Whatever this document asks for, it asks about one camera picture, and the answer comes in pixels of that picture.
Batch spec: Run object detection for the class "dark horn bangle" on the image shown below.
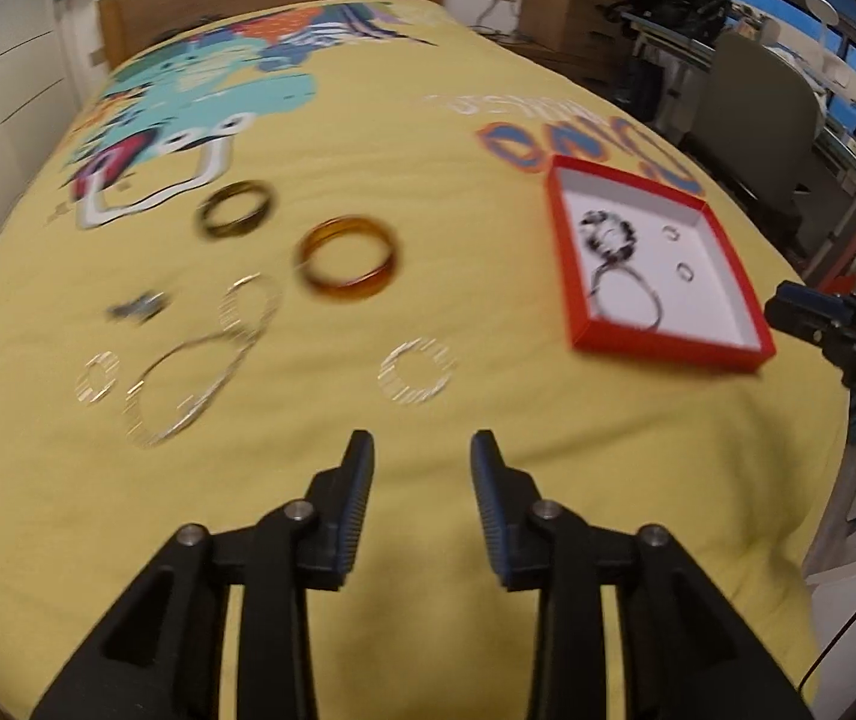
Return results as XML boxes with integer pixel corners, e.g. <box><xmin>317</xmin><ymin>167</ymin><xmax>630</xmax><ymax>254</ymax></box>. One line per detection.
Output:
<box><xmin>195</xmin><ymin>180</ymin><xmax>279</xmax><ymax>241</ymax></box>

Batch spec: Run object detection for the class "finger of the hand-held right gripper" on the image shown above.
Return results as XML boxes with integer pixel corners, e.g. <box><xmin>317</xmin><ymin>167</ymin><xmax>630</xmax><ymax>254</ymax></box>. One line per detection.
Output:
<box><xmin>764</xmin><ymin>298</ymin><xmax>852</xmax><ymax>352</ymax></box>
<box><xmin>774</xmin><ymin>280</ymin><xmax>856</xmax><ymax>316</ymax></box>

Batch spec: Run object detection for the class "wooden drawer cabinet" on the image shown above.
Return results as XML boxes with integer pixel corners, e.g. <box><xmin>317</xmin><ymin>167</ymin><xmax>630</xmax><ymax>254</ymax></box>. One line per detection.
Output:
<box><xmin>521</xmin><ymin>0</ymin><xmax>635</xmax><ymax>83</ymax></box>

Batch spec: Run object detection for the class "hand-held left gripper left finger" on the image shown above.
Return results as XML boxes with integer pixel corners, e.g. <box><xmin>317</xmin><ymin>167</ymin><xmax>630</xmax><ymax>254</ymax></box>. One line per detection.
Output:
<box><xmin>29</xmin><ymin>430</ymin><xmax>376</xmax><ymax>720</ymax></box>

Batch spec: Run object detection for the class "red cardboard box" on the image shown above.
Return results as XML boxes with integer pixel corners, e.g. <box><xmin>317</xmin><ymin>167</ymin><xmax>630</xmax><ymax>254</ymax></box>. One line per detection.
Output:
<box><xmin>545</xmin><ymin>155</ymin><xmax>777</xmax><ymax>376</ymax></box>

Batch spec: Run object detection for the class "grey-green chair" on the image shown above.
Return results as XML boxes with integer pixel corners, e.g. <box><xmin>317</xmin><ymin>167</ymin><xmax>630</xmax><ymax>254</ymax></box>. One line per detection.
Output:
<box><xmin>686</xmin><ymin>30</ymin><xmax>830</xmax><ymax>256</ymax></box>

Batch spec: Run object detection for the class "small twisted silver ring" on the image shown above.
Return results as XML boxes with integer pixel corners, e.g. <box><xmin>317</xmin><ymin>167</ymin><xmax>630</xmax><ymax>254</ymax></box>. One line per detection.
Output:
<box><xmin>75</xmin><ymin>351</ymin><xmax>121</xmax><ymax>406</ymax></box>

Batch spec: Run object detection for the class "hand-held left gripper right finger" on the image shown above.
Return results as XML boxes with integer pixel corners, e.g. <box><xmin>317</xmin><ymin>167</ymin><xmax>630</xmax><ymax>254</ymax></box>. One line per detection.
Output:
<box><xmin>471</xmin><ymin>430</ymin><xmax>819</xmax><ymax>720</ymax></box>

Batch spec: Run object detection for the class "black cable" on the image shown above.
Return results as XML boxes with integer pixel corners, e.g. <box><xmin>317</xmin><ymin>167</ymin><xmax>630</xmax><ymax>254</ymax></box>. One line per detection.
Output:
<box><xmin>798</xmin><ymin>559</ymin><xmax>856</xmax><ymax>695</ymax></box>

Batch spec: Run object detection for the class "beaded bracelet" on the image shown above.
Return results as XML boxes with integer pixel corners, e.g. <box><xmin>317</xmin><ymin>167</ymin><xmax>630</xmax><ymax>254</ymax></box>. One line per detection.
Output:
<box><xmin>579</xmin><ymin>208</ymin><xmax>639</xmax><ymax>260</ymax></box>

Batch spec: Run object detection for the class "black bag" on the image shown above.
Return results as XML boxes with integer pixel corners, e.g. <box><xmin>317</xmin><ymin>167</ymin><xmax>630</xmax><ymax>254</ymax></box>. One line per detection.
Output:
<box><xmin>623</xmin><ymin>0</ymin><xmax>732</xmax><ymax>42</ymax></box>

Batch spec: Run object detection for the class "amber bangle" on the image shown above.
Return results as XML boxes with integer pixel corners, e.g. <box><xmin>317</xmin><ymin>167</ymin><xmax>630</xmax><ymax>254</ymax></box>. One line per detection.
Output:
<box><xmin>294</xmin><ymin>216</ymin><xmax>403</xmax><ymax>307</ymax></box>

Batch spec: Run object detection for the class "silver filigree ring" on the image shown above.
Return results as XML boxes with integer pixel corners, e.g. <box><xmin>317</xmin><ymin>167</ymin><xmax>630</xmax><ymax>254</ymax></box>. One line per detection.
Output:
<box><xmin>105</xmin><ymin>289</ymin><xmax>174</xmax><ymax>325</ymax></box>

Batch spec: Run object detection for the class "white desk lamp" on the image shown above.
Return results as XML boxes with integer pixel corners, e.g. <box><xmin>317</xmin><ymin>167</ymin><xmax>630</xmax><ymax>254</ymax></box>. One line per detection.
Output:
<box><xmin>803</xmin><ymin>0</ymin><xmax>849</xmax><ymax>68</ymax></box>

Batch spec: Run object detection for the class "yellow printed blanket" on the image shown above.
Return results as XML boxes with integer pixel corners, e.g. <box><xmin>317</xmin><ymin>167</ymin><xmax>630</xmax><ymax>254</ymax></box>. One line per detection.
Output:
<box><xmin>0</xmin><ymin>0</ymin><xmax>849</xmax><ymax>720</ymax></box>

